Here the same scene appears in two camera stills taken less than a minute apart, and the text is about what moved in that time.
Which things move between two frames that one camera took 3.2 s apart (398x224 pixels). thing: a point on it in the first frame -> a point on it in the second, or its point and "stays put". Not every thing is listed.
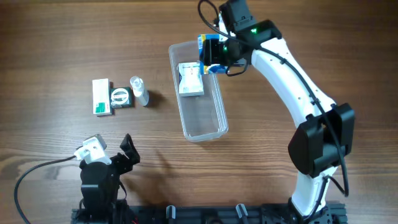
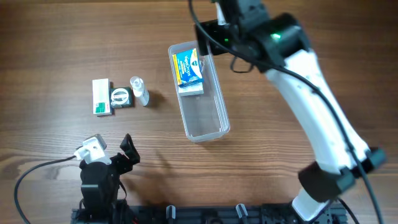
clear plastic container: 202,116 stays put
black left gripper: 121,160 stays put
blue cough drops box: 212,68 -> 188,72
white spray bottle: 139,90 stays put
